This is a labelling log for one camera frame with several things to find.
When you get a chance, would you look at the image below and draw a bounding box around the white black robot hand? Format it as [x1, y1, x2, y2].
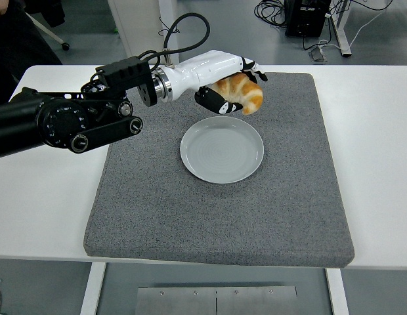
[163, 49, 268, 116]

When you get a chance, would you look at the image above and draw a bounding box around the golden croissant bread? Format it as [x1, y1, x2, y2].
[211, 73, 265, 116]

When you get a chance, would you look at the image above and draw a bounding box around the grey round plate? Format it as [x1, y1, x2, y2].
[179, 115, 265, 184]

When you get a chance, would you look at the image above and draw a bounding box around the grey metal plate with screws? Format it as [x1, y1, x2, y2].
[135, 285, 299, 315]

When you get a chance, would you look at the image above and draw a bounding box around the person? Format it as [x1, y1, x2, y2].
[0, 0, 63, 106]

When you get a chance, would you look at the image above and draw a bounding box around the black hanging garment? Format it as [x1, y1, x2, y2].
[35, 0, 66, 28]

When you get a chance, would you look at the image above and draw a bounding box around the white chair leg with caster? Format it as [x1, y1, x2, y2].
[24, 11, 70, 51]

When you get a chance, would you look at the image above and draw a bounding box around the white cabinet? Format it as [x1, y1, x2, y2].
[107, 0, 181, 66]

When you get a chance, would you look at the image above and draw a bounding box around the black computer case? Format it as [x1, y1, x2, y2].
[284, 0, 332, 37]

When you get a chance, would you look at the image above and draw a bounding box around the clear plastic piece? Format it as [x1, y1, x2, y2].
[308, 45, 328, 63]

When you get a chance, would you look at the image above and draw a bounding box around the white desk leg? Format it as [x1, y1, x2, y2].
[331, 0, 353, 58]

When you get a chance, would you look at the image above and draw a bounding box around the grey felt mat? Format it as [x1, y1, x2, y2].
[82, 70, 356, 270]

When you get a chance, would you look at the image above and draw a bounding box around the white table leg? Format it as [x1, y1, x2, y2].
[324, 268, 351, 315]
[79, 262, 107, 315]

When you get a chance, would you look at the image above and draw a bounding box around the thin black cable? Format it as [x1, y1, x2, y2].
[158, 16, 181, 36]

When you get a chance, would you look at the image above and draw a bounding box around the black cable bundle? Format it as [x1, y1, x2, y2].
[253, 0, 287, 28]

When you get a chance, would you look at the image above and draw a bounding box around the white cable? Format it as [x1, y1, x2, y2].
[318, 0, 395, 53]

